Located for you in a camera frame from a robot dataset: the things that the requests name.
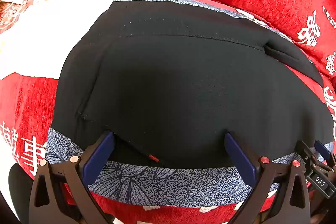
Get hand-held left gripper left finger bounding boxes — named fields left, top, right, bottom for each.
left=28, top=131, right=116, bottom=224

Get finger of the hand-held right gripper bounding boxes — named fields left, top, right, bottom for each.
left=314, top=140, right=336, bottom=178
left=296, top=140, right=329, bottom=191

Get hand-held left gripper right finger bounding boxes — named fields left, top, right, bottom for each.
left=224, top=132, right=312, bottom=224

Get black pants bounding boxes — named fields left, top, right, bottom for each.
left=51, top=0, right=334, bottom=168

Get blue-grey floral cloth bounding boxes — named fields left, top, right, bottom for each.
left=46, top=0, right=336, bottom=207

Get red printed blanket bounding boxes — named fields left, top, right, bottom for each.
left=0, top=0, right=336, bottom=224

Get white cloth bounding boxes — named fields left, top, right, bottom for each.
left=0, top=0, right=158, bottom=80

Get brown patterned cloth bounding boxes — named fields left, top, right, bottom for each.
left=0, top=1, right=30, bottom=33

